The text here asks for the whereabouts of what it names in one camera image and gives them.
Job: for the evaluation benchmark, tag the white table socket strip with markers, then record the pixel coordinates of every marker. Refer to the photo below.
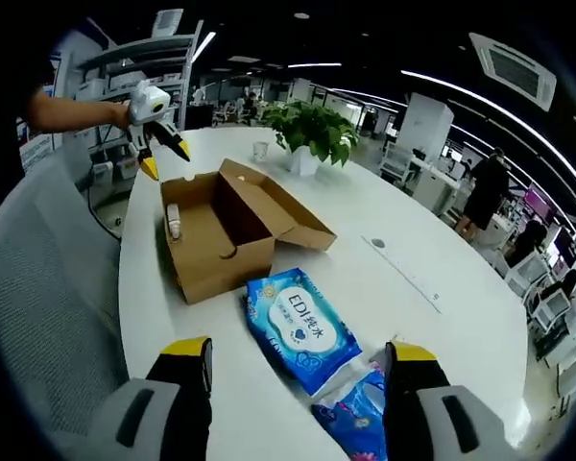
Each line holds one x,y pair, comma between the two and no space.
403,274

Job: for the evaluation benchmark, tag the brown cardboard shoe box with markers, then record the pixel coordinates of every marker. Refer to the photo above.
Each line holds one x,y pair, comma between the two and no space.
211,259

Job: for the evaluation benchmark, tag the white office desk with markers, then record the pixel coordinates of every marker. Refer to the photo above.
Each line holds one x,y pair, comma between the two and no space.
434,189

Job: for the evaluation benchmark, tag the pink screen monitor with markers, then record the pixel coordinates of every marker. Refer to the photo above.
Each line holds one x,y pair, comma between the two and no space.
540,204

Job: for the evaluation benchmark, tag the metal shelf rack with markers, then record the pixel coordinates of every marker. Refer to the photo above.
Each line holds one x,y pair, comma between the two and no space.
139,57

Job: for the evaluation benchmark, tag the blue wet wipes pack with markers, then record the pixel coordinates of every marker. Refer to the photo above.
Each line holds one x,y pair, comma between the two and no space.
302,331

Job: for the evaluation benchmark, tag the blue white poster board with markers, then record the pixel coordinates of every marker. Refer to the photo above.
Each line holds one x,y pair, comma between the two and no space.
37,153

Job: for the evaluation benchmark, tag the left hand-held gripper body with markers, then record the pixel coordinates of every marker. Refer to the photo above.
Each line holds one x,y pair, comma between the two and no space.
149,103

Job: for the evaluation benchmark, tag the grey mesh office chair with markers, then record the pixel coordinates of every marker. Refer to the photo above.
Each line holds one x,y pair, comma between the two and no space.
48,298

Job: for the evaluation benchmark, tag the person's dark clothing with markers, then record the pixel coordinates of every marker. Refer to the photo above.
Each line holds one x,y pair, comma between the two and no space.
26,77

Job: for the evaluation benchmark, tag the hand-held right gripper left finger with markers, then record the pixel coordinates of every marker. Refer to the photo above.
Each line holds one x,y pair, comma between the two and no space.
187,403

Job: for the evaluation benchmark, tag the white office chair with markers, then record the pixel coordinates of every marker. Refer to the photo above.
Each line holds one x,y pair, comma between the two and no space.
549,311
528,276

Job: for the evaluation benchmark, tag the potted green plant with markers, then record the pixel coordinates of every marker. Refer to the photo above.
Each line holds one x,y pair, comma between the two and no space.
312,129

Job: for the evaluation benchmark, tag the dark screen monitor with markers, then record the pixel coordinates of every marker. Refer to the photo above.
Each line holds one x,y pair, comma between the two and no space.
565,247

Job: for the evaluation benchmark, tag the ceiling air conditioner unit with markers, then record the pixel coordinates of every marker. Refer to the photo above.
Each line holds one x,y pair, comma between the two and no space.
513,69

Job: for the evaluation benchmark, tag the small white bottle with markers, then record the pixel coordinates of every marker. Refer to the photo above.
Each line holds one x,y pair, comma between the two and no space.
174,221

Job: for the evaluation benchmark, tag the blue soft tissue pack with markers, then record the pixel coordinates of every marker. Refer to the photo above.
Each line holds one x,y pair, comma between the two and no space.
355,418

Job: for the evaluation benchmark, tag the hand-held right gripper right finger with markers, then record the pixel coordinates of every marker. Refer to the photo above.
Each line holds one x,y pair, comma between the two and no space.
413,403

